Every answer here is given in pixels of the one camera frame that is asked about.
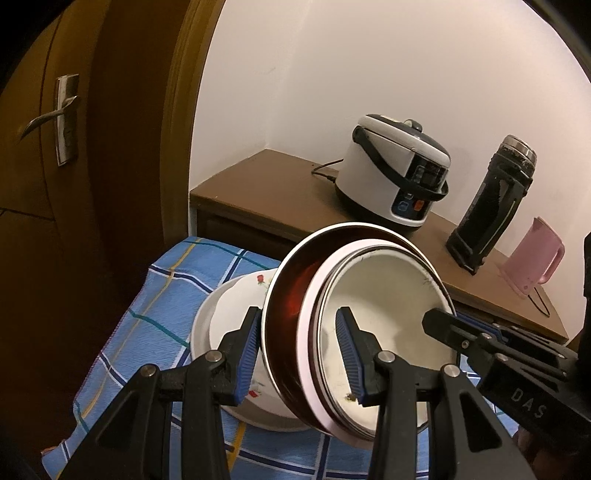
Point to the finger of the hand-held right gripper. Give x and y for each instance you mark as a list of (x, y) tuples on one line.
[(494, 328), (457, 334)]

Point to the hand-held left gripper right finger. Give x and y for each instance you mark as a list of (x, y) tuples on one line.
[(348, 350)]

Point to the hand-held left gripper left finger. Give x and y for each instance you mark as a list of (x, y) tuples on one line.
[(247, 355)]

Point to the white plate with red flowers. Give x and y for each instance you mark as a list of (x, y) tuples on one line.
[(221, 314)]

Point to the small white bowl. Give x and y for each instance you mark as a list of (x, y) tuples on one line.
[(392, 300)]

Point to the stainless steel bowl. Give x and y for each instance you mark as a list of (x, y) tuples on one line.
[(286, 295)]

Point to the pink electric kettle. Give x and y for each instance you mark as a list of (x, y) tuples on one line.
[(531, 258)]

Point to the blue plaid cloth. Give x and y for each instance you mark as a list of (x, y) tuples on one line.
[(152, 323)]

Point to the black thermos flask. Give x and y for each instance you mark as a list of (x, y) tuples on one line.
[(489, 217)]

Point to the brown wooden cabinet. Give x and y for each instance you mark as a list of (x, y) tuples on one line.
[(258, 184)]

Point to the white and black rice cooker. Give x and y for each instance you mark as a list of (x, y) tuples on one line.
[(369, 170)]

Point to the wooden door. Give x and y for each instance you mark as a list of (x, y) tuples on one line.
[(27, 207)]

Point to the wooden door frame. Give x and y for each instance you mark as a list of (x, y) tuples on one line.
[(138, 138)]

